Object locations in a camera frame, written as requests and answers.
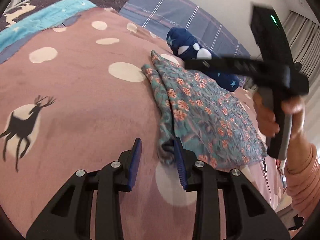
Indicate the person's right forearm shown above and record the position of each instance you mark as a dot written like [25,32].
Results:
[302,180]

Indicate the person's right hand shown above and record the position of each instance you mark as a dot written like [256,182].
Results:
[266,122]

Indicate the beige curtain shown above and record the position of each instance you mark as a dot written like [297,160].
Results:
[303,42]

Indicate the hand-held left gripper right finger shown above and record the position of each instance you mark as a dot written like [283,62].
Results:
[180,165]

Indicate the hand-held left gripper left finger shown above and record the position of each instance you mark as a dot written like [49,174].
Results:
[133,167]

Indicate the blue striped pillow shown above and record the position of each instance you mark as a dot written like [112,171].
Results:
[175,7]

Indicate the turquoise blanket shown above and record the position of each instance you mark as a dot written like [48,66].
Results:
[50,15]

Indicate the pink dotted deer blanket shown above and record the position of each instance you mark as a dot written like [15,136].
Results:
[87,100]

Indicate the dark blanket with white deer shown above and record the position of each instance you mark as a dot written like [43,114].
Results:
[30,7]

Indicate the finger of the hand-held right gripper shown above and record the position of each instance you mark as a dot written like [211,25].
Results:
[225,65]

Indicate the floral print shirt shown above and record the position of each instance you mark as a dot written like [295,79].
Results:
[200,115]

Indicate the navy star plush toy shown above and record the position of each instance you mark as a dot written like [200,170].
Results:
[185,42]

